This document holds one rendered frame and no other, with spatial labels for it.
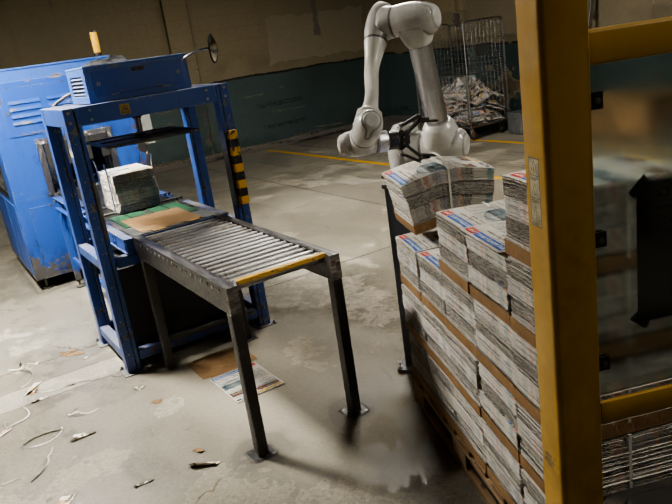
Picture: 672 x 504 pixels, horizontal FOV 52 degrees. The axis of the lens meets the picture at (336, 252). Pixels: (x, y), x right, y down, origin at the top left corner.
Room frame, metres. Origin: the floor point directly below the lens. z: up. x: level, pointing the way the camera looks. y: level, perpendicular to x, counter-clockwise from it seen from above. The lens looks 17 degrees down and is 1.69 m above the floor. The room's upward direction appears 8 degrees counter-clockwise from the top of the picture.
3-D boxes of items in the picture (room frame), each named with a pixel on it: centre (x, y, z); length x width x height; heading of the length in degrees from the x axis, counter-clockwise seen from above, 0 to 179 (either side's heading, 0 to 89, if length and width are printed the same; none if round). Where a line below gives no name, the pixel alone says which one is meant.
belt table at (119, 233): (4.24, 1.07, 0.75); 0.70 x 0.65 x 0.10; 30
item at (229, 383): (3.40, 0.58, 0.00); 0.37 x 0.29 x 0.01; 30
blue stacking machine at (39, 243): (6.62, 2.38, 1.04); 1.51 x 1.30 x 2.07; 30
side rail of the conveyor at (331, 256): (3.49, 0.34, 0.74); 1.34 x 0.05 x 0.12; 30
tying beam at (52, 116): (4.24, 1.07, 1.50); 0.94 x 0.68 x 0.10; 120
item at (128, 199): (4.74, 1.35, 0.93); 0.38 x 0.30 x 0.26; 30
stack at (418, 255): (2.42, -0.55, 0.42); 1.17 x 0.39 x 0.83; 9
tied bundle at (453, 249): (2.28, -0.58, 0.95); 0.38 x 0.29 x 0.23; 98
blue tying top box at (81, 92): (4.24, 1.07, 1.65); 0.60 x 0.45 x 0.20; 120
